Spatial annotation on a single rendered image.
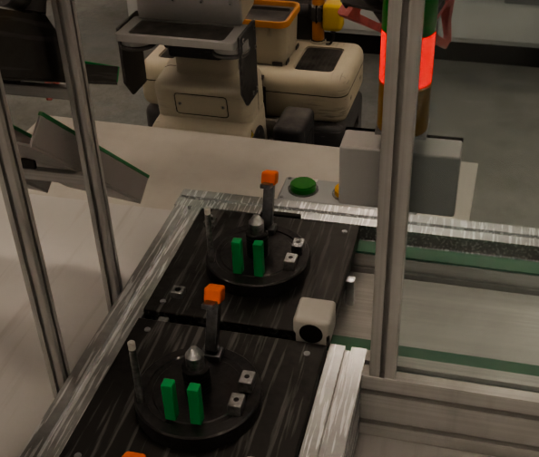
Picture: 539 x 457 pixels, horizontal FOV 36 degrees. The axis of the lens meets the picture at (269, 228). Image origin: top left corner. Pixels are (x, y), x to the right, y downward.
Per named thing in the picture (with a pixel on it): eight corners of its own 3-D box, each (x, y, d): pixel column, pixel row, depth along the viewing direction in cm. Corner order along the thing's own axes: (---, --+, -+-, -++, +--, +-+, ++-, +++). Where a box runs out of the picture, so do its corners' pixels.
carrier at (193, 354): (140, 328, 105) (127, 248, 98) (327, 356, 100) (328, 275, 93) (54, 481, 86) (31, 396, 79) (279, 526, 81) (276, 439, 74)
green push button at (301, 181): (293, 185, 132) (293, 174, 131) (318, 188, 131) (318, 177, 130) (288, 199, 129) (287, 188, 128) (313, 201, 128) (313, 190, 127)
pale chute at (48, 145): (67, 187, 127) (75, 159, 128) (141, 204, 122) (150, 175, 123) (-57, 129, 101) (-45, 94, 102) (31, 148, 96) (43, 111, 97)
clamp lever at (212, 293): (206, 345, 96) (209, 282, 94) (222, 347, 95) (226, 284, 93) (195, 356, 92) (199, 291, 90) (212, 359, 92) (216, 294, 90)
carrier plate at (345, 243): (202, 218, 125) (200, 206, 124) (360, 237, 120) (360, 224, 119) (144, 321, 106) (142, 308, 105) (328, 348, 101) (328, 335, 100)
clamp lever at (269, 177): (261, 222, 116) (265, 169, 114) (276, 224, 115) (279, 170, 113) (255, 228, 112) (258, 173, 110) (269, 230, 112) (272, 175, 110)
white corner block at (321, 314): (300, 319, 106) (300, 295, 103) (336, 325, 105) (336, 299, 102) (292, 344, 102) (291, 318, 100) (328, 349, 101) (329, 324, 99)
